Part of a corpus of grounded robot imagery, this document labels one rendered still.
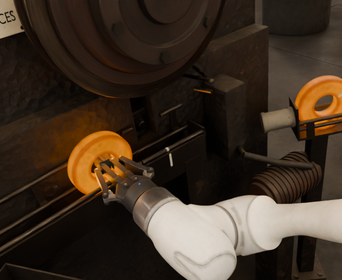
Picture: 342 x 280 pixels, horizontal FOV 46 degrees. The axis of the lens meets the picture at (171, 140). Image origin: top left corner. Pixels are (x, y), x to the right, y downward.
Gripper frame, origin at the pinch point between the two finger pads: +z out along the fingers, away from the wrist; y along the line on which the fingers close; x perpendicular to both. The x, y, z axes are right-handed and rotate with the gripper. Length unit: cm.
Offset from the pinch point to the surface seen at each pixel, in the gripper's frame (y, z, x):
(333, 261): 70, -25, -76
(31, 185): -15.6, 5.5, -2.4
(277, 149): 111, 37, -79
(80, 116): 0.5, 7.3, 7.9
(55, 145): -7.0, 7.1, 3.6
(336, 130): 62, -21, -13
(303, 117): 55, -15, -8
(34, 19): -5.8, -1.1, 34.9
